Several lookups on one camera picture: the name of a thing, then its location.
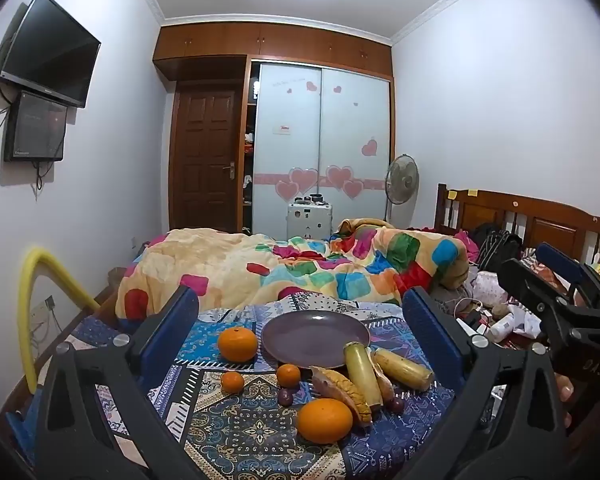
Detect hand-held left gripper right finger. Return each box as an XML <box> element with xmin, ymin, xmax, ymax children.
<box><xmin>401</xmin><ymin>286</ymin><xmax>571</xmax><ymax>480</ymax></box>

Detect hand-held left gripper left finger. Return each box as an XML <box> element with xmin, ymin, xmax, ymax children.
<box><xmin>35</xmin><ymin>285</ymin><xmax>216</xmax><ymax>480</ymax></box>

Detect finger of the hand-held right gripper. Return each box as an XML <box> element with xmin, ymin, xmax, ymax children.
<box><xmin>536</xmin><ymin>241</ymin><xmax>600</xmax><ymax>311</ymax></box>
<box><xmin>496</xmin><ymin>257</ymin><xmax>600</xmax><ymax>348</ymax></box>

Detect yellow-green banana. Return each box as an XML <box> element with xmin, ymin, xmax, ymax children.
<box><xmin>372</xmin><ymin>349</ymin><xmax>435</xmax><ymax>392</ymax></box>
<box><xmin>343</xmin><ymin>341</ymin><xmax>385</xmax><ymax>408</ymax></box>

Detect orange with green stem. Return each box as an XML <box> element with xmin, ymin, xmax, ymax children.
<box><xmin>217</xmin><ymin>326</ymin><xmax>259</xmax><ymax>363</ymax></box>

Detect brown peeled fruit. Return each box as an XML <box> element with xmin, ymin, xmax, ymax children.
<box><xmin>310</xmin><ymin>365</ymin><xmax>373</xmax><ymax>428</ymax></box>

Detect brown round plate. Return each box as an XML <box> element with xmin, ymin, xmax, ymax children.
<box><xmin>260</xmin><ymin>310</ymin><xmax>371</xmax><ymax>370</ymax></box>

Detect large round orange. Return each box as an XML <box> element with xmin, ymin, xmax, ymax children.
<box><xmin>297</xmin><ymin>398</ymin><xmax>354</xmax><ymax>444</ymax></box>

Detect person's right hand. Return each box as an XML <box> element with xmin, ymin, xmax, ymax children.
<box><xmin>554</xmin><ymin>372</ymin><xmax>578</xmax><ymax>431</ymax></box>

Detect pink dotted cloth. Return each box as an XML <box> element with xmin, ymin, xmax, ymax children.
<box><xmin>472</xmin><ymin>271</ymin><xmax>511</xmax><ymax>306</ymax></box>

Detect black backpack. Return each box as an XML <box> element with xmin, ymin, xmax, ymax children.
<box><xmin>472</xmin><ymin>222</ymin><xmax>523</xmax><ymax>268</ymax></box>

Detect white bottle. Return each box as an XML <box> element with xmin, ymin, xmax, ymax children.
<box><xmin>487</xmin><ymin>317</ymin><xmax>516</xmax><ymax>343</ymax></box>

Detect wooden headboard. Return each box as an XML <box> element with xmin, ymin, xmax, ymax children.
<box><xmin>434</xmin><ymin>183</ymin><xmax>600</xmax><ymax>266</ymax></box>

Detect blue patterned blanket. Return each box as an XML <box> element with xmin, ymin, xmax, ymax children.
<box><xmin>0</xmin><ymin>295</ymin><xmax>506</xmax><ymax>480</ymax></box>

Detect colourful patchwork quilt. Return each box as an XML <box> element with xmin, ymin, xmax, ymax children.
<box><xmin>116</xmin><ymin>218</ymin><xmax>471</xmax><ymax>321</ymax></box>

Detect yellow foam tube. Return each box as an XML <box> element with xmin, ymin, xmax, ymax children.
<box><xmin>18</xmin><ymin>246</ymin><xmax>101</xmax><ymax>396</ymax></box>

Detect standing fan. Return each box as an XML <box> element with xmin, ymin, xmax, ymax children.
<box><xmin>384</xmin><ymin>154</ymin><xmax>421</xmax><ymax>223</ymax></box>

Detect white box appliance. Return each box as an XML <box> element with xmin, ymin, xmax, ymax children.
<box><xmin>286</xmin><ymin>199</ymin><xmax>335</xmax><ymax>241</ymax></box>

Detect brown wooden door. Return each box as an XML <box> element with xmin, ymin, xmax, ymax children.
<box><xmin>170</xmin><ymin>80</ymin><xmax>243</xmax><ymax>233</ymax></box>

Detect wardrobe with heart stickers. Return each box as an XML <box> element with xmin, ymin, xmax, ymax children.
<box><xmin>245</xmin><ymin>57</ymin><xmax>393</xmax><ymax>241</ymax></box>

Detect small black monitor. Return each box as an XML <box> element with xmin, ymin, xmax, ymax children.
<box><xmin>3</xmin><ymin>91</ymin><xmax>68</xmax><ymax>163</ymax></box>

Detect wooden overhead cabinet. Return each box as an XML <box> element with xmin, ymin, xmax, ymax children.
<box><xmin>152</xmin><ymin>22</ymin><xmax>395</xmax><ymax>81</ymax></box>

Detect white charging cable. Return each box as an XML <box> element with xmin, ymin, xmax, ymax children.
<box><xmin>455</xmin><ymin>299</ymin><xmax>487</xmax><ymax>322</ymax></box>

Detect black wall television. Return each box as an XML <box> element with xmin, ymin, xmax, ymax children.
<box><xmin>0</xmin><ymin>0</ymin><xmax>102</xmax><ymax>109</ymax></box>

